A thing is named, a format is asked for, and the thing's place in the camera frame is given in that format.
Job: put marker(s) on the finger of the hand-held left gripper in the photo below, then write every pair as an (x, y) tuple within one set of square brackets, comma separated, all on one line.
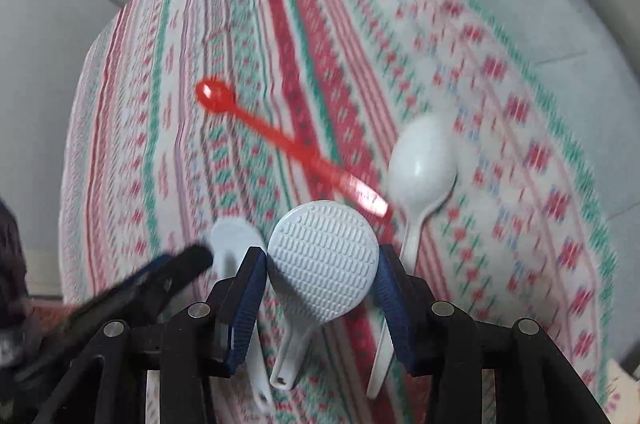
[(165, 274)]

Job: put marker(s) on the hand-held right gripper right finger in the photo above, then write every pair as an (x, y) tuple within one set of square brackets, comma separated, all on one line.
[(395, 309)]

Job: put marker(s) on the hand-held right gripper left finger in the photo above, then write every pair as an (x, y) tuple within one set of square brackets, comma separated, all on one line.
[(245, 309)]

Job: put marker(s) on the small white plastic spoon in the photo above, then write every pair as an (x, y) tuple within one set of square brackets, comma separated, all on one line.
[(232, 236)]

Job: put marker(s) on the white textured rice paddle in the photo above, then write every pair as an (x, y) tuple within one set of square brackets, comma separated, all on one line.
[(322, 254)]

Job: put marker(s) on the dark cloth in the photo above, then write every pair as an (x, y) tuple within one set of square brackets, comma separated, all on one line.
[(11, 254)]

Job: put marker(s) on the large white plastic spoon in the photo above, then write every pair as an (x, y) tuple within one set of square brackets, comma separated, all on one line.
[(422, 164)]

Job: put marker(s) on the red plastic spoon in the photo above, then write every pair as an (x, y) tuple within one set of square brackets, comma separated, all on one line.
[(216, 96)]

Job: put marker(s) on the cardboard box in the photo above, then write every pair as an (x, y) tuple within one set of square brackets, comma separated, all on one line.
[(622, 384)]

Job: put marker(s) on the patterned striped tablecloth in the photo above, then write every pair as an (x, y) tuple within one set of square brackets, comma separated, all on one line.
[(350, 29)]

